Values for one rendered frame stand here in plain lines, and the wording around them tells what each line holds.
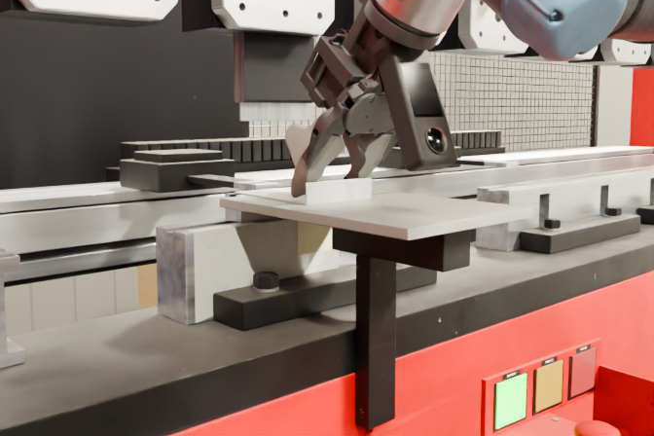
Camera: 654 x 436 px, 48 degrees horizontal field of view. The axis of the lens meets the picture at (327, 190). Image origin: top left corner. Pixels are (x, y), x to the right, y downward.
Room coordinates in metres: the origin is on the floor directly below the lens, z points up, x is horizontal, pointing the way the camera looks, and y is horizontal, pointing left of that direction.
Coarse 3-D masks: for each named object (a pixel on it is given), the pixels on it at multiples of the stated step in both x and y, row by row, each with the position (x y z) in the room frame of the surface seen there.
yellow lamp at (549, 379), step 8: (544, 368) 0.71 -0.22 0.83; (552, 368) 0.72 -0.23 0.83; (560, 368) 0.73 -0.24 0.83; (536, 376) 0.71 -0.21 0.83; (544, 376) 0.71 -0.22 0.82; (552, 376) 0.72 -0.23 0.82; (560, 376) 0.73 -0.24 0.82; (536, 384) 0.71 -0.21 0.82; (544, 384) 0.71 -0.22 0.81; (552, 384) 0.72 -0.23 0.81; (560, 384) 0.73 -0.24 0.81; (536, 392) 0.71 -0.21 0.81; (544, 392) 0.71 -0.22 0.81; (552, 392) 0.72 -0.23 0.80; (560, 392) 0.73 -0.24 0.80; (536, 400) 0.71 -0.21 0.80; (544, 400) 0.71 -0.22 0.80; (552, 400) 0.72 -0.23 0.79; (560, 400) 0.73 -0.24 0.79; (536, 408) 0.71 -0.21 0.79; (544, 408) 0.72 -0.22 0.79
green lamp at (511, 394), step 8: (520, 376) 0.69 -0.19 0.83; (504, 384) 0.67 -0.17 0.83; (512, 384) 0.68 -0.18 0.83; (520, 384) 0.69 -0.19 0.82; (496, 392) 0.67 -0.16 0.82; (504, 392) 0.67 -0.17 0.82; (512, 392) 0.68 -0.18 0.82; (520, 392) 0.69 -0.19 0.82; (496, 400) 0.67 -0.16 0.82; (504, 400) 0.67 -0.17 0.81; (512, 400) 0.68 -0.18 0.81; (520, 400) 0.69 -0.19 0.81; (496, 408) 0.67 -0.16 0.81; (504, 408) 0.67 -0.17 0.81; (512, 408) 0.68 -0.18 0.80; (520, 408) 0.69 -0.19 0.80; (496, 416) 0.67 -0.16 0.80; (504, 416) 0.67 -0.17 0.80; (512, 416) 0.68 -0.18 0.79; (520, 416) 0.69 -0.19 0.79; (496, 424) 0.67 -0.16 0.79; (504, 424) 0.67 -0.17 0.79
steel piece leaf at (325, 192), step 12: (336, 180) 0.72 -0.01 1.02; (348, 180) 0.73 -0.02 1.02; (360, 180) 0.74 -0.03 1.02; (276, 192) 0.79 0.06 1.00; (288, 192) 0.79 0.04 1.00; (312, 192) 0.70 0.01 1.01; (324, 192) 0.71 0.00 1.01; (336, 192) 0.72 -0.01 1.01; (348, 192) 0.73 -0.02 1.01; (360, 192) 0.74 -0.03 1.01
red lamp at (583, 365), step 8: (584, 352) 0.76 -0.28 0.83; (592, 352) 0.77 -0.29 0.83; (576, 360) 0.75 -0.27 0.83; (584, 360) 0.76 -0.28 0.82; (592, 360) 0.77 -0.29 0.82; (576, 368) 0.75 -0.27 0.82; (584, 368) 0.76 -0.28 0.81; (592, 368) 0.77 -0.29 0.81; (576, 376) 0.75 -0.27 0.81; (584, 376) 0.76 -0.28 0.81; (592, 376) 0.77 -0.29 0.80; (576, 384) 0.75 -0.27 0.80; (584, 384) 0.76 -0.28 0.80; (592, 384) 0.77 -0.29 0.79; (576, 392) 0.75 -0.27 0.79
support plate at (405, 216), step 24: (384, 192) 0.81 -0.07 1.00; (288, 216) 0.67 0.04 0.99; (312, 216) 0.65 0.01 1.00; (336, 216) 0.63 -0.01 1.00; (360, 216) 0.63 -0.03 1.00; (384, 216) 0.63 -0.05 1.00; (408, 216) 0.63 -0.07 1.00; (432, 216) 0.63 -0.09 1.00; (456, 216) 0.63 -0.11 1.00; (480, 216) 0.63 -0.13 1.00; (504, 216) 0.65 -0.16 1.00; (528, 216) 0.68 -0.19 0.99
